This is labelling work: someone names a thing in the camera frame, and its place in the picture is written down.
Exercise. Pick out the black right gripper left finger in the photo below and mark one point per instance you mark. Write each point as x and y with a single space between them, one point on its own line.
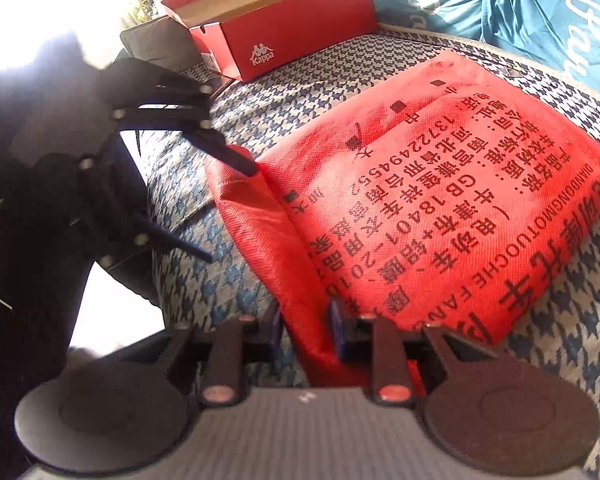
126 411

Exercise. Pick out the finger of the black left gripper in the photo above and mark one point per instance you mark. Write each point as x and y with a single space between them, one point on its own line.
144 96
105 198

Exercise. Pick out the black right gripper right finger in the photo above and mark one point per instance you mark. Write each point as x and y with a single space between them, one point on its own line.
479 405

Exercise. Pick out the red non-woven shopping bag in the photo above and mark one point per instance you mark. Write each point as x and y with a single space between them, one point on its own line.
441 195

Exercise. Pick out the dark grey cushion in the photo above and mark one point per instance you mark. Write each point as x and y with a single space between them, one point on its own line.
163 42

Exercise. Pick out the red Kappa shoe box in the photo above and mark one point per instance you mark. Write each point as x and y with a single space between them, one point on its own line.
244 39

